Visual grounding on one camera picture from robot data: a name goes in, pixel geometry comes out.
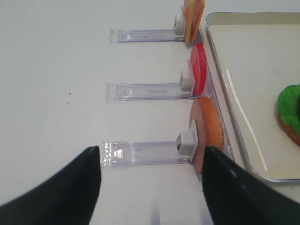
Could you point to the silver metal tray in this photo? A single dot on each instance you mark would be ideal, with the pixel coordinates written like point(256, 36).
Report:
point(257, 55)

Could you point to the right orange cheese slice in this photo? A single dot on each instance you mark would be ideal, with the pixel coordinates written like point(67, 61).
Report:
point(198, 9)

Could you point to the left orange cheese slice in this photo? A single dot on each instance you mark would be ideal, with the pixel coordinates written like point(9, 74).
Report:
point(188, 10)

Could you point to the clear pusher track cheese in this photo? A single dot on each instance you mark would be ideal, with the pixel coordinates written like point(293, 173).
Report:
point(176, 34)

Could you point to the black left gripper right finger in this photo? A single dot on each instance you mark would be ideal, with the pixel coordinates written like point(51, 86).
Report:
point(235, 197)

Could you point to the green lettuce leaf on tray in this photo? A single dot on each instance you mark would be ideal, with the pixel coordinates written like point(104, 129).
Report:
point(288, 101)

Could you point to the clear pusher track left bun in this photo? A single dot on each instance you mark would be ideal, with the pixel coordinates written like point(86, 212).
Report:
point(180, 151)

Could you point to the upright bun half left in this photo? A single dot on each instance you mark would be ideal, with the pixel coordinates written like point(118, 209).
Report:
point(209, 128)

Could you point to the bun bottom under lettuce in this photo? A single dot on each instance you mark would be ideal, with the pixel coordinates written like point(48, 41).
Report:
point(289, 130)

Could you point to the upright red tomato slice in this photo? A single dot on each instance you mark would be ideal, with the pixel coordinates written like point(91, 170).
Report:
point(198, 63)

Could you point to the orange cheese slice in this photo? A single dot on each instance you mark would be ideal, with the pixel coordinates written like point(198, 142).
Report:
point(188, 10)
point(198, 9)

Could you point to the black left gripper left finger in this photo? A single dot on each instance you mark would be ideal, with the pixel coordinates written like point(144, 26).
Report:
point(67, 198)

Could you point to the clear pusher track tomato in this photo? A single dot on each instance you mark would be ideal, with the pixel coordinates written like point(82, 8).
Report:
point(123, 92)

